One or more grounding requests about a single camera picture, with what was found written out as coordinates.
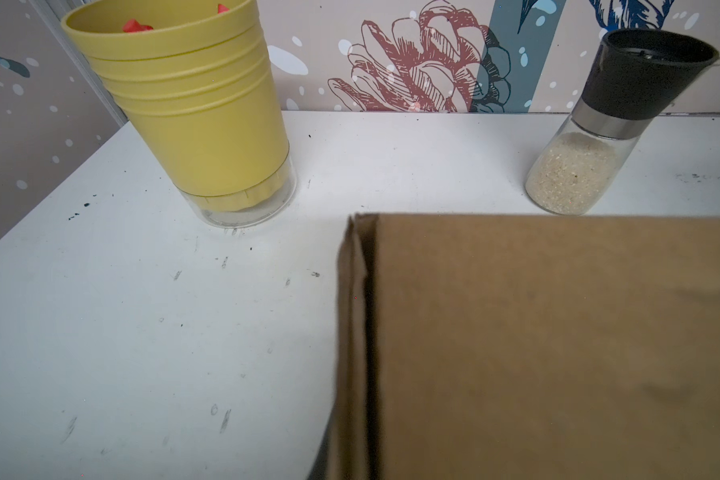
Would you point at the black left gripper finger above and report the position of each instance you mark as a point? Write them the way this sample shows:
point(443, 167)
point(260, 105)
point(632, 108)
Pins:
point(319, 467)

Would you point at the yellow plastic cup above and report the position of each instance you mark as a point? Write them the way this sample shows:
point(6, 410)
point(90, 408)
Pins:
point(194, 79)

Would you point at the brown cardboard box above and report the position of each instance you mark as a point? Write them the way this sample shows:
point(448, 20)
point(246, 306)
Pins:
point(527, 347)

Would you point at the glass spice grinder black cap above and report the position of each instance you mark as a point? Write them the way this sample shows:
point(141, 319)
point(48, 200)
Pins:
point(636, 74)

